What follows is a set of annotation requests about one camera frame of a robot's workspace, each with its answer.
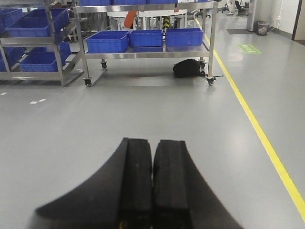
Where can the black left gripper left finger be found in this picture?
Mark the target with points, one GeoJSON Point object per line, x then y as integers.
{"type": "Point", "coordinates": [117, 196]}

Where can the steel wheeled cart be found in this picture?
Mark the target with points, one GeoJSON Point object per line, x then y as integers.
{"type": "Point", "coordinates": [203, 51]}

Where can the blue tray on cart left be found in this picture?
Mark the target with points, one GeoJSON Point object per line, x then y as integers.
{"type": "Point", "coordinates": [108, 42]}

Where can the blue tray on cart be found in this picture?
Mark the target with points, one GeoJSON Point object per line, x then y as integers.
{"type": "Point", "coordinates": [146, 38]}
{"type": "Point", "coordinates": [108, 42]}
{"type": "Point", "coordinates": [184, 37]}

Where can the black mesh waste basket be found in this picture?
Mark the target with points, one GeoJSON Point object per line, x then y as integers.
{"type": "Point", "coordinates": [262, 28]}

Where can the black backpack on floor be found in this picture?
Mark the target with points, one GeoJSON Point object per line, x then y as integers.
{"type": "Point", "coordinates": [189, 68]}

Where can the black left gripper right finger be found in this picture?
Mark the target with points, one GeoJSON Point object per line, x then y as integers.
{"type": "Point", "coordinates": [182, 199]}

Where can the steel rack with blue bins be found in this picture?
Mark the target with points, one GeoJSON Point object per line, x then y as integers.
{"type": "Point", "coordinates": [32, 46]}

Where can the blue tray on cart right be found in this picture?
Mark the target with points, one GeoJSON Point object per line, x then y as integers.
{"type": "Point", "coordinates": [184, 37]}

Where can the blue tray on cart middle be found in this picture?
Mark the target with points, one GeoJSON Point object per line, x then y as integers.
{"type": "Point", "coordinates": [146, 38]}

